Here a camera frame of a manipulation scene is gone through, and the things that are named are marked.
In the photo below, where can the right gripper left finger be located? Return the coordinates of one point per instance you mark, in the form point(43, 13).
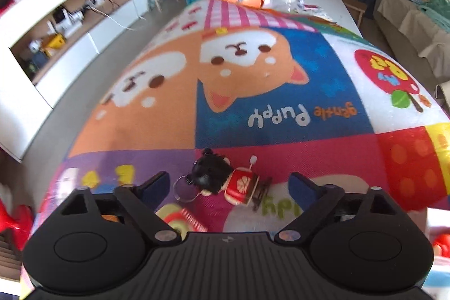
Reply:
point(140, 203)

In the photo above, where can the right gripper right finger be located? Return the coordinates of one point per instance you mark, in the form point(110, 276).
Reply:
point(317, 203)

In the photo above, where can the red plush toy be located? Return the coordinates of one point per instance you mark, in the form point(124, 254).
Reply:
point(441, 245)

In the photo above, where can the pink cardboard box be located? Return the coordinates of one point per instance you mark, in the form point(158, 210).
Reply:
point(436, 228)

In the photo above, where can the colourful cartoon play mat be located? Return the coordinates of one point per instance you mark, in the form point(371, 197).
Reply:
point(302, 97)

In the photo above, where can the grey sofa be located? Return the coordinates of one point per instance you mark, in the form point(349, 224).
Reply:
point(418, 44)

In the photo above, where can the white tv cabinet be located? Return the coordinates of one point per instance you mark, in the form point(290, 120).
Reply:
point(45, 46)

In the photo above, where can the green cloth on sofa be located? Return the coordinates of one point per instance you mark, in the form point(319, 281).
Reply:
point(438, 11)

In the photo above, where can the pink toy camera keychain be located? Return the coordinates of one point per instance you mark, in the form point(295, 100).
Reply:
point(180, 219)

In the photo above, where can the black hair doll keychain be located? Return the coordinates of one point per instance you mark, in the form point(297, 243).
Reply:
point(213, 174)

